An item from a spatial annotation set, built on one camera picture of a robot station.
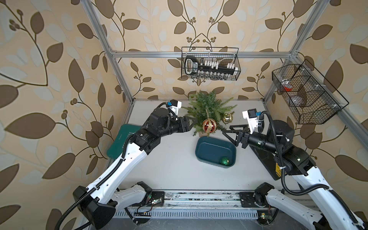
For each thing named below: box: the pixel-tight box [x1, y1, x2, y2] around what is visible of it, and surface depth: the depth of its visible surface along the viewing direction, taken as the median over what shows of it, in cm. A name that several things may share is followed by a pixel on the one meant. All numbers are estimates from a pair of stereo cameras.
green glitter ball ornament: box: [220, 156, 230, 166], surface depth 84 cm
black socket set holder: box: [184, 56, 239, 79], surface depth 86 cm
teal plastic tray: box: [195, 136, 237, 169], surface depth 93 cm
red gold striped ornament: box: [202, 117, 218, 134], surface depth 71 cm
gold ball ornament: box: [222, 112, 234, 124], surface depth 72 cm
